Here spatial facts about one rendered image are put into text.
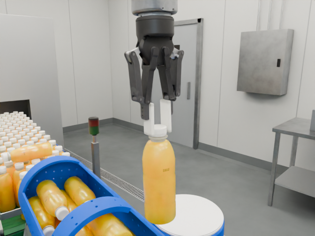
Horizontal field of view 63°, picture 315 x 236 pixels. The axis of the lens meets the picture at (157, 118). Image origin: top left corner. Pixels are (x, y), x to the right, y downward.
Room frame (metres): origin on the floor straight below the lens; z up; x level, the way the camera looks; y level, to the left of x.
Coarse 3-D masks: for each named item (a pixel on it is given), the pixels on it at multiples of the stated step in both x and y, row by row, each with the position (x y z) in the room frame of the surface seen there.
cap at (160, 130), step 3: (156, 126) 0.53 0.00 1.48; (159, 126) 0.53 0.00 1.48; (162, 126) 0.53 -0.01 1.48; (165, 126) 0.53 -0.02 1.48; (156, 129) 0.51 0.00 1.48; (159, 129) 0.51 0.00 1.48; (162, 129) 0.52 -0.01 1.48; (165, 129) 0.52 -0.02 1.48; (156, 132) 0.51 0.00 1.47; (159, 132) 0.51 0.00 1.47; (162, 132) 0.52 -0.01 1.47; (165, 132) 0.52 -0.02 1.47; (156, 135) 0.51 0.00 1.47; (159, 135) 0.51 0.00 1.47; (162, 135) 0.52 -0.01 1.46
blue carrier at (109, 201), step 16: (48, 160) 0.93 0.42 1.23; (64, 160) 0.94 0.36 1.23; (32, 176) 0.87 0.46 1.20; (48, 176) 0.95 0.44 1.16; (64, 176) 0.99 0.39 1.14; (80, 176) 1.03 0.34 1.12; (96, 176) 0.86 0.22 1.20; (32, 192) 0.91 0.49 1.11; (96, 192) 0.97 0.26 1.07; (112, 192) 0.74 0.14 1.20; (80, 208) 0.61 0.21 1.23; (96, 208) 0.60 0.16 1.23; (112, 208) 0.62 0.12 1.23; (128, 208) 0.64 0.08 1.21; (32, 224) 0.69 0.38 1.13; (64, 224) 0.58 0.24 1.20; (80, 224) 0.56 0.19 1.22; (128, 224) 0.76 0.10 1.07; (144, 224) 0.67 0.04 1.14
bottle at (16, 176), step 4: (20, 168) 1.15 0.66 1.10; (16, 172) 1.14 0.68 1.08; (20, 172) 1.14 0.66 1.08; (16, 176) 1.13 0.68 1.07; (16, 180) 1.13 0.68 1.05; (16, 184) 1.13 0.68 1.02; (16, 188) 1.13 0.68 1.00; (16, 192) 1.13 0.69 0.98; (16, 196) 1.13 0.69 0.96; (16, 200) 1.13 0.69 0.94; (16, 204) 1.13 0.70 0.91
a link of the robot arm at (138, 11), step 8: (136, 0) 0.50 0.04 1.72; (144, 0) 0.49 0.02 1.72; (152, 0) 0.48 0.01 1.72; (160, 0) 0.49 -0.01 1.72; (168, 0) 0.50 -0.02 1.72; (176, 0) 0.51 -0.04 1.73; (136, 8) 0.50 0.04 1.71; (144, 8) 0.49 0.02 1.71; (152, 8) 0.49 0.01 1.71; (160, 8) 0.49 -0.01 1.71; (168, 8) 0.50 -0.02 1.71; (176, 8) 0.51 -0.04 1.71
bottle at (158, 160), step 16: (160, 144) 0.51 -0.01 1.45; (144, 160) 0.51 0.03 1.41; (160, 160) 0.50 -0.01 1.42; (144, 176) 0.52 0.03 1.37; (160, 176) 0.50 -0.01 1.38; (144, 192) 0.52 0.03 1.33; (160, 192) 0.50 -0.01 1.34; (144, 208) 0.52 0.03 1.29; (160, 208) 0.50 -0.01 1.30; (160, 224) 0.50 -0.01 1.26
